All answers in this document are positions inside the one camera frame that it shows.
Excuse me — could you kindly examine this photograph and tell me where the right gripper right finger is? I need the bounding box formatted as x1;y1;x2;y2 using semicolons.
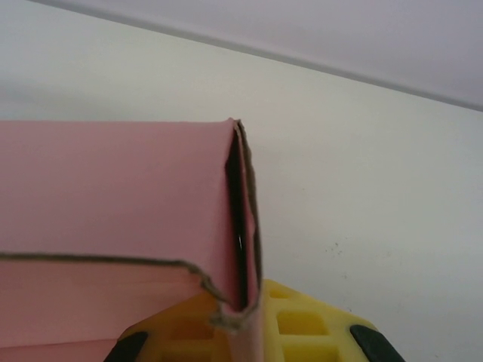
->
260;278;407;362

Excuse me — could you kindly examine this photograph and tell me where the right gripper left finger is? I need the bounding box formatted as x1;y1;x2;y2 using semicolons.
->
106;292;232;362

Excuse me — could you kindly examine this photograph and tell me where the pink cardboard box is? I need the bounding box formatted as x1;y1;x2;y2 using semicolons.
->
0;117;266;362

